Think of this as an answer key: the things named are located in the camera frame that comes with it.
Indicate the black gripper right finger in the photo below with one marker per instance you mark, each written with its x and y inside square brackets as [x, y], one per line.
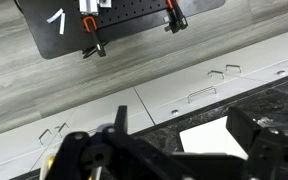
[242, 127]

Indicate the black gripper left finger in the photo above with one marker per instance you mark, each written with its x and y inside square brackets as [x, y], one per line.
[121, 120]

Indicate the clear plastic bowl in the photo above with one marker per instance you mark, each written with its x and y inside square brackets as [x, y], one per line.
[46, 166]

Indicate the white square plate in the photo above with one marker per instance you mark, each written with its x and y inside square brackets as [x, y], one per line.
[212, 138]

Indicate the white kitchen cabinets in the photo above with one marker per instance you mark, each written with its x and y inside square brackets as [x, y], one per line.
[152, 103]

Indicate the orange black clamp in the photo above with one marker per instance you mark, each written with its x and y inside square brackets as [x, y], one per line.
[91, 27]
[175, 18]

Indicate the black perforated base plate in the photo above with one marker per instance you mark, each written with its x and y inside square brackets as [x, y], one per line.
[57, 25]

